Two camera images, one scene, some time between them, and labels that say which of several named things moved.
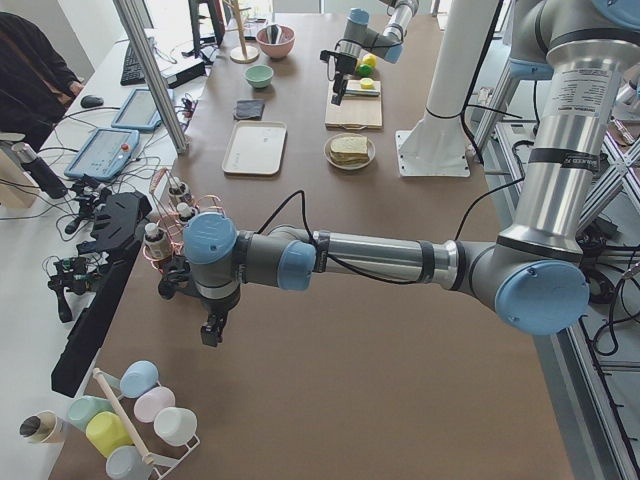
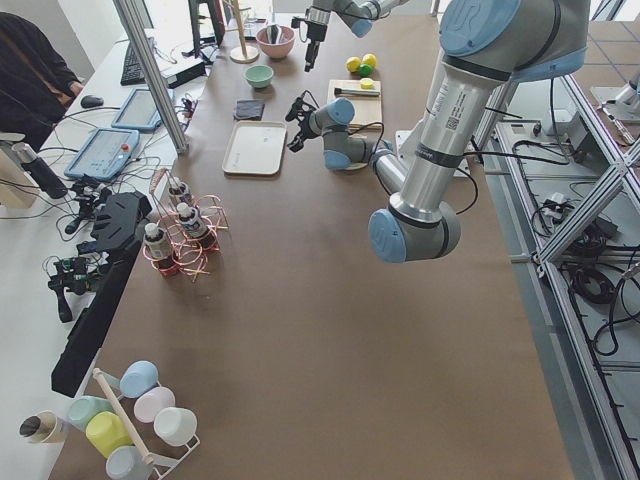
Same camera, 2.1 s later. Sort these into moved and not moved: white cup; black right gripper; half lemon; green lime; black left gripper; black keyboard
Moved: black right gripper; black left gripper
Not moved: white cup; black keyboard; green lime; half lemon
